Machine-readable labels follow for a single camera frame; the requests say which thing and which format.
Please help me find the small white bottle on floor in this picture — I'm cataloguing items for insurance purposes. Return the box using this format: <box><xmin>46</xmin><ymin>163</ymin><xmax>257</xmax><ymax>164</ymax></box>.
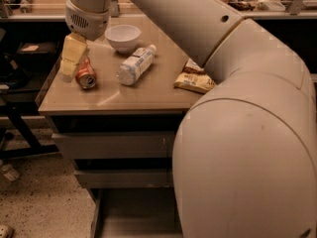
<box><xmin>0</xmin><ymin>165</ymin><xmax>19</xmax><ymax>181</ymax></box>

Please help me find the white bowl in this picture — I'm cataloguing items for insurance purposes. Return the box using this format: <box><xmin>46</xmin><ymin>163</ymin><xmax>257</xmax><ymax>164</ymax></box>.
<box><xmin>105</xmin><ymin>25</ymin><xmax>141</xmax><ymax>54</ymax></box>

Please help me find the middle drawer grey front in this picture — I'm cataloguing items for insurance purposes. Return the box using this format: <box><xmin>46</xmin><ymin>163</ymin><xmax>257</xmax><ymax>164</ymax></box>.
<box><xmin>74</xmin><ymin>169</ymin><xmax>173</xmax><ymax>188</ymax></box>

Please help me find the black bag on shelf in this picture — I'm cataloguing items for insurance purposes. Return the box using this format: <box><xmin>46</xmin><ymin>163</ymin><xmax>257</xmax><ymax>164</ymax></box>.
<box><xmin>15</xmin><ymin>42</ymin><xmax>57</xmax><ymax>71</ymax></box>

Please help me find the black stand leg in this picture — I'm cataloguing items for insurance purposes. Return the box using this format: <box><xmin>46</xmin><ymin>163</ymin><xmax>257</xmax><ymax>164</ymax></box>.
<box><xmin>0</xmin><ymin>104</ymin><xmax>58</xmax><ymax>159</ymax></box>

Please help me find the brown chip bag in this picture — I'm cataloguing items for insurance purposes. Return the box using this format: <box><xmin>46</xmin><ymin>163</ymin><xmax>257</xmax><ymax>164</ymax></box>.
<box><xmin>173</xmin><ymin>59</ymin><xmax>216</xmax><ymax>93</ymax></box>

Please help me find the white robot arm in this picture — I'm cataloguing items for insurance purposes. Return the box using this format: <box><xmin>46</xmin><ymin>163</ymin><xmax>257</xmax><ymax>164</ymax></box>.
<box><xmin>66</xmin><ymin>0</ymin><xmax>317</xmax><ymax>238</ymax></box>

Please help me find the top drawer grey front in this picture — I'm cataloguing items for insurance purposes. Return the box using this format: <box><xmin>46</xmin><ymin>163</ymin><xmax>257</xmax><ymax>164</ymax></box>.
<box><xmin>53</xmin><ymin>131</ymin><xmax>174</xmax><ymax>160</ymax></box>

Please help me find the red coke can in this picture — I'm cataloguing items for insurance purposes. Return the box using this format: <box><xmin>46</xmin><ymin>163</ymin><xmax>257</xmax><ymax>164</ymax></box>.
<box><xmin>75</xmin><ymin>57</ymin><xmax>97</xmax><ymax>89</ymax></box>

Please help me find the drawer grey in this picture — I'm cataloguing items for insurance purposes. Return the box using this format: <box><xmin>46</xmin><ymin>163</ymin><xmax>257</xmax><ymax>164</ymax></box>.
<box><xmin>53</xmin><ymin>131</ymin><xmax>174</xmax><ymax>160</ymax></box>
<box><xmin>74</xmin><ymin>169</ymin><xmax>173</xmax><ymax>188</ymax></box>

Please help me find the clear plastic water bottle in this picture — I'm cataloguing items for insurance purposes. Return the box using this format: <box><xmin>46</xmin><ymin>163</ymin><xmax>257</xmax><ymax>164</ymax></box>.
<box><xmin>117</xmin><ymin>45</ymin><xmax>157</xmax><ymax>85</ymax></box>

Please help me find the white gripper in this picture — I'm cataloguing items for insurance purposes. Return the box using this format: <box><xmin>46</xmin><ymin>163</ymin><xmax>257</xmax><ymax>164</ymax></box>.
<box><xmin>58</xmin><ymin>0</ymin><xmax>109</xmax><ymax>82</ymax></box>

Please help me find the open bottom drawer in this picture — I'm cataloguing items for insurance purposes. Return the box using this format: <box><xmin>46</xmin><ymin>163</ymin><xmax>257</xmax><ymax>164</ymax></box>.
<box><xmin>90</xmin><ymin>188</ymin><xmax>183</xmax><ymax>238</ymax></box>

